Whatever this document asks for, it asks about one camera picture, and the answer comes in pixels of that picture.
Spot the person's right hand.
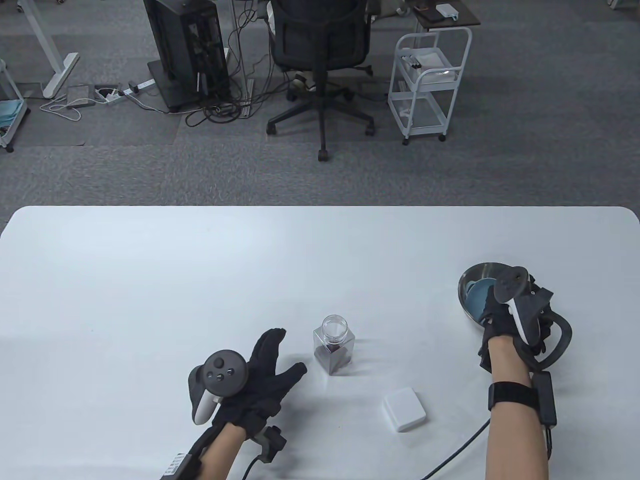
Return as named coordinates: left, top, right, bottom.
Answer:
left=477, top=285, right=546, bottom=373

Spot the person's left hand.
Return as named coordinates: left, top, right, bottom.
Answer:
left=212, top=328, right=308, bottom=441

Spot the blue plastic funnel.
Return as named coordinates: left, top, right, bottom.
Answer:
left=466, top=277, right=498, bottom=321

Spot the steel mixing bowl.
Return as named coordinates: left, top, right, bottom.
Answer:
left=457, top=262, right=518, bottom=333

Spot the pile of dark red cranberries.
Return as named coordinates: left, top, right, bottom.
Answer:
left=315, top=340, right=353, bottom=374

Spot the clear square coffee jar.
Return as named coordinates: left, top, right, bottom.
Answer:
left=313, top=315, right=357, bottom=377

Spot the white square jar lid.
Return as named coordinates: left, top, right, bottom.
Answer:
left=383, top=386, right=427, bottom=433

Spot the person's right forearm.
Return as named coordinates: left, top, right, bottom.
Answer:
left=485, top=335, right=548, bottom=480

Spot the person's left forearm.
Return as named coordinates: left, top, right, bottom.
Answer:
left=200, top=422, right=248, bottom=480

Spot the black and white controller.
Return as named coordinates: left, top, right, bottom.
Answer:
left=187, top=350, right=249, bottom=426
left=492, top=266, right=556, bottom=357

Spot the white rolling cart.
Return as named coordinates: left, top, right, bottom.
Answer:
left=388, top=26, right=473, bottom=146

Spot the brown side table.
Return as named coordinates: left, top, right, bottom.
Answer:
left=405, top=0, right=481, bottom=31

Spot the white power strip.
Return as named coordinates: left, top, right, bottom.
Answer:
left=95, top=78, right=156, bottom=104

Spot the black office chair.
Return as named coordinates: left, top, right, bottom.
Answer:
left=266, top=0, right=377, bottom=162

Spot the grey flat box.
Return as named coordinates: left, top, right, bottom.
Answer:
left=66, top=85, right=96, bottom=108

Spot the black computer tower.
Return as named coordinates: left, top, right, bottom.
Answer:
left=142, top=0, right=233, bottom=113

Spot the white cart with teal tray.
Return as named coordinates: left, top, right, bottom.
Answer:
left=0, top=60, right=30, bottom=153

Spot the white desk leg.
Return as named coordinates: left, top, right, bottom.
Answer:
left=17, top=0, right=81, bottom=99

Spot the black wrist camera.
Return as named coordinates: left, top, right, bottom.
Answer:
left=252, top=425, right=288, bottom=463

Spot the thick black cable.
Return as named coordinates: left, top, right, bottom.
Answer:
left=517, top=315, right=573, bottom=373

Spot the black forearm strap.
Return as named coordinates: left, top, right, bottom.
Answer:
left=487, top=381, right=541, bottom=412

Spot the bundle of black cables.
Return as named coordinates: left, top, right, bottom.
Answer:
left=185, top=75, right=262, bottom=128

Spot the white floor cable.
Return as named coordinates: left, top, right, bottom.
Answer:
left=40, top=96, right=83, bottom=122

